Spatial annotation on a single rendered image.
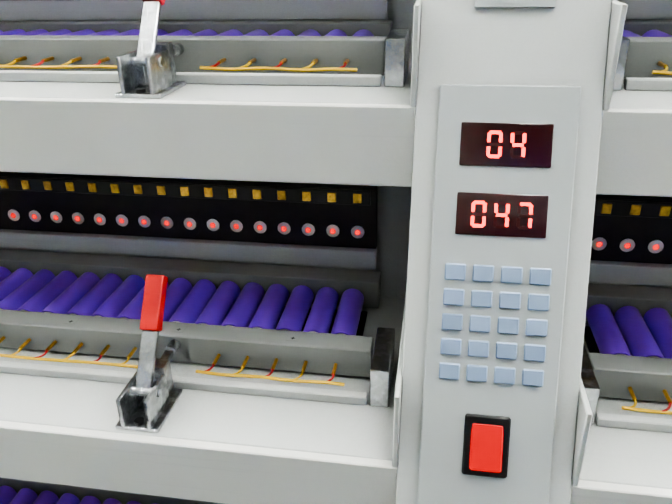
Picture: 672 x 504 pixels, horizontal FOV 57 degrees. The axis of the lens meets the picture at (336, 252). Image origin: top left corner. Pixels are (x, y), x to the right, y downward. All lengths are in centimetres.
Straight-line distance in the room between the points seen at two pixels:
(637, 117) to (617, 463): 19
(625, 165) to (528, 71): 7
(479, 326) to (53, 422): 27
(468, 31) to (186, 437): 28
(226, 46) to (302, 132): 11
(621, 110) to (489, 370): 15
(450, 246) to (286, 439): 15
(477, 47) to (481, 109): 3
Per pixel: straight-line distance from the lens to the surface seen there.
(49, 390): 47
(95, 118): 39
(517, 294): 34
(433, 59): 34
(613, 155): 36
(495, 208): 33
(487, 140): 33
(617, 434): 42
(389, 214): 54
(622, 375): 43
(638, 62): 43
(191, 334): 44
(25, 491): 65
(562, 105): 34
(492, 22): 35
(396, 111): 34
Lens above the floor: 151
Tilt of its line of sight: 6 degrees down
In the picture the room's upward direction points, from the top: 2 degrees clockwise
